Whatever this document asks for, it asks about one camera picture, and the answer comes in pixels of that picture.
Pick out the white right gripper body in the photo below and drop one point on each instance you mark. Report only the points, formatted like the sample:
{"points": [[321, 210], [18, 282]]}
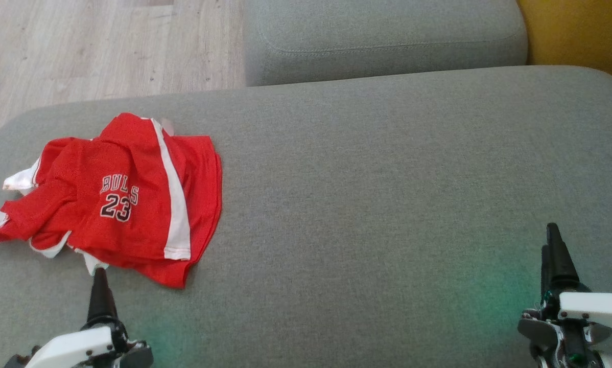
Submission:
{"points": [[592, 306]]}

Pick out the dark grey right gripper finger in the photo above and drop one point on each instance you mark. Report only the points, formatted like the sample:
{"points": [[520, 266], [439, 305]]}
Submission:
{"points": [[545, 276], [560, 266]]}

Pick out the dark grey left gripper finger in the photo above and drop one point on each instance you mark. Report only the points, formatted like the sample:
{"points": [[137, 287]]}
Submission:
{"points": [[101, 301]]}

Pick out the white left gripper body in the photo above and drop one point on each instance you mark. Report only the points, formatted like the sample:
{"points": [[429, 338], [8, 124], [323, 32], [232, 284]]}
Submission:
{"points": [[76, 347]]}

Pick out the red white basketball jersey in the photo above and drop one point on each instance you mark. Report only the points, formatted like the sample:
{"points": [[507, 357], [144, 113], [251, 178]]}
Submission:
{"points": [[35, 214]]}

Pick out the red shorts with white stripe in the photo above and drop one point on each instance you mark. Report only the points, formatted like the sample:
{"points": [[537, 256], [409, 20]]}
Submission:
{"points": [[147, 174]]}

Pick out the grey fabric sofa seat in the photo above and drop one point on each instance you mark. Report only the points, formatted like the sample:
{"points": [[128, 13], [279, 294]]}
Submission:
{"points": [[362, 204]]}

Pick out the yellow furniture panel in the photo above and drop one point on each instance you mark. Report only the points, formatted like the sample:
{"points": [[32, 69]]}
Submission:
{"points": [[582, 30]]}

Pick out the grey fabric sofa cushion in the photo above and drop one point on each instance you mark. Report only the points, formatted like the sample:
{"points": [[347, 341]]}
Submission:
{"points": [[387, 30]]}

